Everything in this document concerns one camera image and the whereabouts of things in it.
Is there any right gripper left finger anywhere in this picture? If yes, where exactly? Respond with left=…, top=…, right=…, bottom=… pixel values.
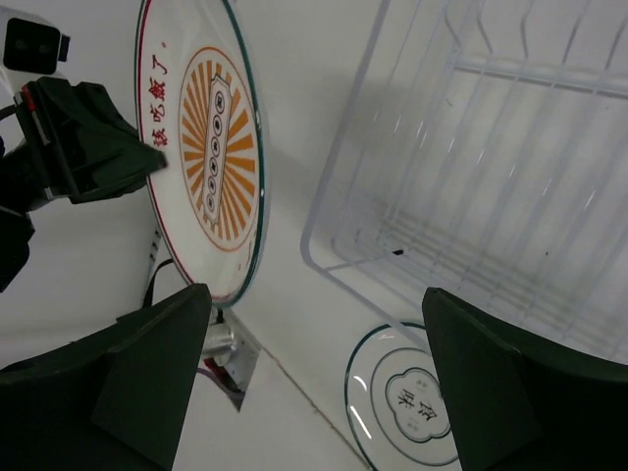
left=1, top=285, right=212, bottom=470

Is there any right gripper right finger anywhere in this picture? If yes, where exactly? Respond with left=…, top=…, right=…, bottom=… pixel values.
left=422, top=288, right=627, bottom=470

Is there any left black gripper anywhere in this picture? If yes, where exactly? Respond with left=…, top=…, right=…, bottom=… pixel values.
left=1, top=77, right=165, bottom=213

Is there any orange sunburst plate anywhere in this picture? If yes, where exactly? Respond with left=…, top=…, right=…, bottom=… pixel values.
left=134, top=1, right=270, bottom=307

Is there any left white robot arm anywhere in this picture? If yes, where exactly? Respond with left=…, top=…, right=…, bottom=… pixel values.
left=1, top=77, right=167, bottom=288

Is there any white plate dark rim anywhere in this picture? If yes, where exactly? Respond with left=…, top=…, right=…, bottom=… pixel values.
left=343, top=322, right=461, bottom=470

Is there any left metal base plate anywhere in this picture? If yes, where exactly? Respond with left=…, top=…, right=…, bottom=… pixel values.
left=197, top=307, right=261, bottom=412

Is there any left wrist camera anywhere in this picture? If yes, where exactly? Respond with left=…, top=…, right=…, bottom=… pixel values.
left=2, top=17, right=71, bottom=75

